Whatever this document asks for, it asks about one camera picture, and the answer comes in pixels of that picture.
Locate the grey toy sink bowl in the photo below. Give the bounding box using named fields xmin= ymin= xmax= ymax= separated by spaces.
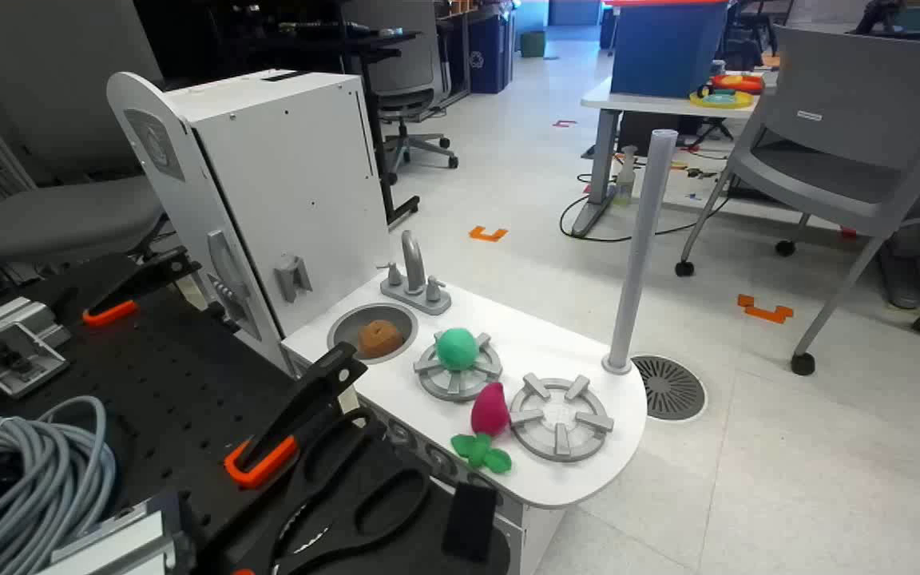
xmin=325 ymin=300 xmax=422 ymax=368

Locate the flat black rectangular block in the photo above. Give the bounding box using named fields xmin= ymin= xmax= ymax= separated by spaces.
xmin=440 ymin=480 xmax=501 ymax=566

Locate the white toy kitchen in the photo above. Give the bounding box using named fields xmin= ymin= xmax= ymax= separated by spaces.
xmin=106 ymin=66 xmax=652 ymax=575

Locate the grey toy faucet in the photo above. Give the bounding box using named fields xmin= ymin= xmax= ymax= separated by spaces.
xmin=377 ymin=226 xmax=453 ymax=317

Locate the grey-blue cable bundle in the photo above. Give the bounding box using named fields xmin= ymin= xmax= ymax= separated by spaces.
xmin=0 ymin=393 xmax=122 ymax=575

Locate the grey four-leg chair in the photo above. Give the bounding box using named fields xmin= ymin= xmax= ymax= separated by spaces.
xmin=674 ymin=25 xmax=920 ymax=377

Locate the white work table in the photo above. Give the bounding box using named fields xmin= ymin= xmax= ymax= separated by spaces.
xmin=569 ymin=73 xmax=759 ymax=238

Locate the black clamp orange handle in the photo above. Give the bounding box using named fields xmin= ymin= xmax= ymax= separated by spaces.
xmin=220 ymin=343 xmax=371 ymax=491
xmin=79 ymin=250 xmax=197 ymax=332

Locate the brown round toy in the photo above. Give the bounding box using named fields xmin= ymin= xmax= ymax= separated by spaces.
xmin=356 ymin=317 xmax=410 ymax=361

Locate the black office chair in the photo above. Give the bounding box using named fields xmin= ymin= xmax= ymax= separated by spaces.
xmin=343 ymin=0 xmax=461 ymax=184

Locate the blue storage bin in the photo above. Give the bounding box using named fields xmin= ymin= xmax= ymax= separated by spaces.
xmin=607 ymin=0 xmax=735 ymax=103

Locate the round floor drain grate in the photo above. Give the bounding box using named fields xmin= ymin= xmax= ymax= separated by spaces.
xmin=631 ymin=355 xmax=709 ymax=424

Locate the grey toy kitchen pole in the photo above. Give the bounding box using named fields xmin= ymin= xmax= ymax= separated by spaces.
xmin=600 ymin=129 xmax=682 ymax=377

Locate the grey toy oven handle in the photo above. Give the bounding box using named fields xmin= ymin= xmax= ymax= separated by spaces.
xmin=271 ymin=251 xmax=315 ymax=305

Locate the blue recycling bin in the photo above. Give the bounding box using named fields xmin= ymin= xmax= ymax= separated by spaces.
xmin=468 ymin=9 xmax=518 ymax=95

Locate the black looped strap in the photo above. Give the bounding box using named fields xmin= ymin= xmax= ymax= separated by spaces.
xmin=265 ymin=413 xmax=438 ymax=575

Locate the green ball toy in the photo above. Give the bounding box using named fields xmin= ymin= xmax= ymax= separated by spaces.
xmin=430 ymin=326 xmax=483 ymax=374

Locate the aluminium rail bracket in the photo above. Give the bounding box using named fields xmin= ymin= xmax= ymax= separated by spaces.
xmin=0 ymin=296 xmax=72 ymax=413

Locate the colourful toys pile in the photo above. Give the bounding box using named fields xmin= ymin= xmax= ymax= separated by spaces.
xmin=688 ymin=66 xmax=767 ymax=114

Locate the grey padded chair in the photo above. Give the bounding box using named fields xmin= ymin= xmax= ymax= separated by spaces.
xmin=0 ymin=0 xmax=170 ymax=268

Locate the grey toy stove burner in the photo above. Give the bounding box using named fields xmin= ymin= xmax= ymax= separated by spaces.
xmin=508 ymin=369 xmax=617 ymax=462
xmin=412 ymin=329 xmax=508 ymax=404

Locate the green leaf toy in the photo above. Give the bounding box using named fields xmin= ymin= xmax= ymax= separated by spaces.
xmin=446 ymin=430 xmax=515 ymax=477

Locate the black floor cable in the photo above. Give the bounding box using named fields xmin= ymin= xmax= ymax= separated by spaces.
xmin=555 ymin=172 xmax=735 ymax=246

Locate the pink toy vegetable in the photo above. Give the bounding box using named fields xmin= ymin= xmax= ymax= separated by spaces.
xmin=469 ymin=380 xmax=515 ymax=441

